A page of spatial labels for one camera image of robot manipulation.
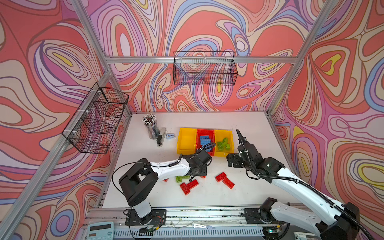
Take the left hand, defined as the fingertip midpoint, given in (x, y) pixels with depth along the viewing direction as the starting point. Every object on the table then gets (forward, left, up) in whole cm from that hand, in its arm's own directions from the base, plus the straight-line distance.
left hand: (205, 170), depth 87 cm
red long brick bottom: (-10, +12, -2) cm, 15 cm away
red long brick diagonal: (-7, +8, -2) cm, 11 cm away
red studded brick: (-7, -13, -2) cm, 15 cm away
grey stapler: (+22, +29, +2) cm, 37 cm away
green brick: (-4, +16, -2) cm, 16 cm away
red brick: (-5, +23, -1) cm, 24 cm away
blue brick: (+24, -2, 0) cm, 24 cm away
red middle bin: (+25, -1, +5) cm, 25 cm away
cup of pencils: (+26, +34, +15) cm, 45 cm away
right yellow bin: (+21, -10, +5) cm, 24 cm away
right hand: (+1, -16, +11) cm, 19 cm away
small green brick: (+15, -15, +1) cm, 21 cm away
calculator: (-29, +50, 0) cm, 58 cm away
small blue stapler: (+26, +24, -1) cm, 35 cm away
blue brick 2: (+19, -1, +1) cm, 19 cm away
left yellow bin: (+22, +12, -1) cm, 25 cm away
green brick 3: (+20, -14, +2) cm, 24 cm away
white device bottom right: (-31, -43, 0) cm, 53 cm away
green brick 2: (+17, -10, +1) cm, 20 cm away
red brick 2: (-3, -9, -2) cm, 9 cm away
